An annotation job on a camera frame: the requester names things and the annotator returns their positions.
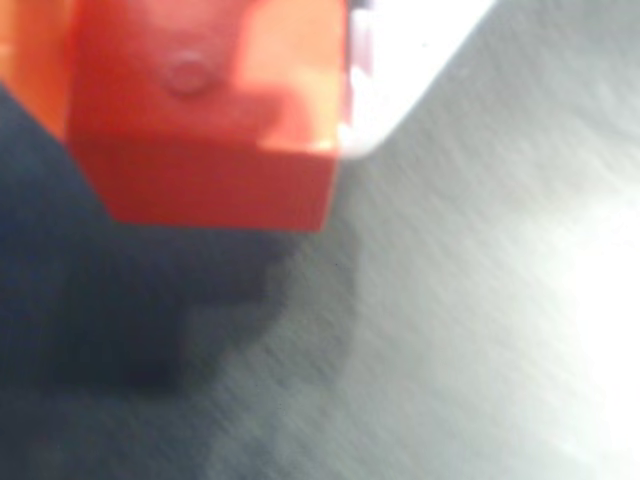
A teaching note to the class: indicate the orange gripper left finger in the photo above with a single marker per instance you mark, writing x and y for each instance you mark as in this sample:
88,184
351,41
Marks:
35,60

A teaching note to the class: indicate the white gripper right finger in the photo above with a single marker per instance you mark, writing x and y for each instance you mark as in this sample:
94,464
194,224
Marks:
395,75

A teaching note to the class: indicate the red cube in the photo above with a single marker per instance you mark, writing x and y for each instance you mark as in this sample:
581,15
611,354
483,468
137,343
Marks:
200,150

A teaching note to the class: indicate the black table mat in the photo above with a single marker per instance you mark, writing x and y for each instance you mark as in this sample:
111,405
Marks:
425,325

